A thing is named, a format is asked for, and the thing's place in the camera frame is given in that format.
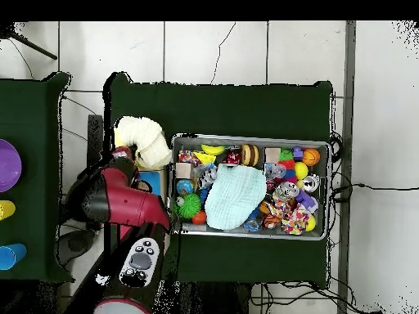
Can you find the black tripod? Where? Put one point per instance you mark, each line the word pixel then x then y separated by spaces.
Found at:
pixel 8 30

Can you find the yellow cup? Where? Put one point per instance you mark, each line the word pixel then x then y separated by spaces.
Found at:
pixel 6 210

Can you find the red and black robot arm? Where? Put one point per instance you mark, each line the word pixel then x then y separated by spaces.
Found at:
pixel 124 203

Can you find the plain wooden block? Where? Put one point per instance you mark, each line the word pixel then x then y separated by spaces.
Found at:
pixel 184 170

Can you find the purple plate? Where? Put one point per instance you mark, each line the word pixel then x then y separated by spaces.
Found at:
pixel 8 165

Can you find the red ball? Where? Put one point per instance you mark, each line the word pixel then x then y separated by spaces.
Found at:
pixel 199 217

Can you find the dark green side table cloth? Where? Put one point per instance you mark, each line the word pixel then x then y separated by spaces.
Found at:
pixel 39 131

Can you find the dark green tablecloth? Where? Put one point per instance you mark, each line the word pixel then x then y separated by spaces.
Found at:
pixel 229 104

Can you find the mint green muslin cloth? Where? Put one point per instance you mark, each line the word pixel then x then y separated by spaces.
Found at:
pixel 232 196

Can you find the yellow cheese wedge toy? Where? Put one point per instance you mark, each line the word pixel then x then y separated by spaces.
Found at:
pixel 205 158

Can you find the blue cup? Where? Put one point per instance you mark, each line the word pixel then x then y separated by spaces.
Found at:
pixel 12 256

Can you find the green spiky ball with eyes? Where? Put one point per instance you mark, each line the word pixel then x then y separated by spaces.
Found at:
pixel 188 206

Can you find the wooden box with three holes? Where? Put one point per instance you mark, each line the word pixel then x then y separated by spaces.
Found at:
pixel 152 180

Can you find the cream muslin cloth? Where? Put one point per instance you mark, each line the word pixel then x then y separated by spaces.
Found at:
pixel 141 134

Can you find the blue globe ball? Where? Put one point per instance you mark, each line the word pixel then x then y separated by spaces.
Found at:
pixel 184 187

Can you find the clear mesh bin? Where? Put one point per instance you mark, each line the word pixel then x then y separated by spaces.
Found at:
pixel 249 138

